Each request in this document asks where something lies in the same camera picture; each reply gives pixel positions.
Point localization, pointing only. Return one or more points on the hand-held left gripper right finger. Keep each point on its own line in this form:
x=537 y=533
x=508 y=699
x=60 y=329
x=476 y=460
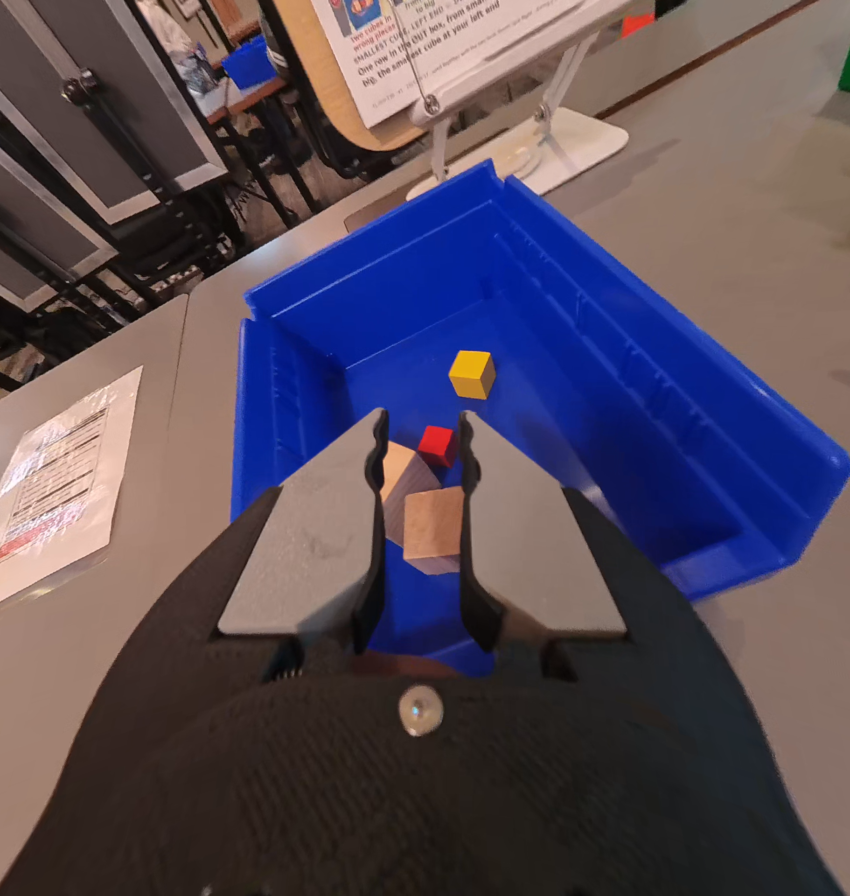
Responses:
x=544 y=553

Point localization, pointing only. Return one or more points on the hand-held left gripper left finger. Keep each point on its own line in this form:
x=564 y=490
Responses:
x=306 y=553

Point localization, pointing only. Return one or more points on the medium natural wooden cube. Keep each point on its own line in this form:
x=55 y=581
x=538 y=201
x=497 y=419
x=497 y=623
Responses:
x=432 y=528

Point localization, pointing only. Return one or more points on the large natural wooden cube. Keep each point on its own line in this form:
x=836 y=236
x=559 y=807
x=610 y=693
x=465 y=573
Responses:
x=407 y=490

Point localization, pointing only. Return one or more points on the blue plastic bin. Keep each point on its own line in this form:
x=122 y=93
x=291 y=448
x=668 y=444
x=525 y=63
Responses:
x=607 y=420

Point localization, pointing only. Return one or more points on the red wooden cube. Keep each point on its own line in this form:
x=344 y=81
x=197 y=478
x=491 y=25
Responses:
x=437 y=444

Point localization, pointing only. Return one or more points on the yellow wooden cube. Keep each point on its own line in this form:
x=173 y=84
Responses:
x=472 y=374

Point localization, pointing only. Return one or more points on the grey desk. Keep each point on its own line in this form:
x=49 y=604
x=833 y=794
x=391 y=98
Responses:
x=712 y=280

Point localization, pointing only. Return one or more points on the printed paper sheet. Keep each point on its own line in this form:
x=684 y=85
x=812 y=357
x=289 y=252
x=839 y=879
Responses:
x=54 y=490

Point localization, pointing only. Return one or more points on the instruction sheet on stand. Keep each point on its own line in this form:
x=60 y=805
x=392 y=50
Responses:
x=572 y=140

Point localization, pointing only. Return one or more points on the grey framed panel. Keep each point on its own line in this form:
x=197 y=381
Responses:
x=26 y=231

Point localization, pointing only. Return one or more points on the black perforated stand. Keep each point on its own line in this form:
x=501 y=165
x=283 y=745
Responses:
x=131 y=161

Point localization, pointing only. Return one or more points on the small wooden table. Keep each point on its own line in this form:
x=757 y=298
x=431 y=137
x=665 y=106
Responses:
x=246 y=101

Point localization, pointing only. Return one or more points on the small blue bin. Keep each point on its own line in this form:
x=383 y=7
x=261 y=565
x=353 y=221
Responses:
x=246 y=61

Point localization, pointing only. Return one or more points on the orange traffic cone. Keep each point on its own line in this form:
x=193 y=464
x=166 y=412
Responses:
x=638 y=22

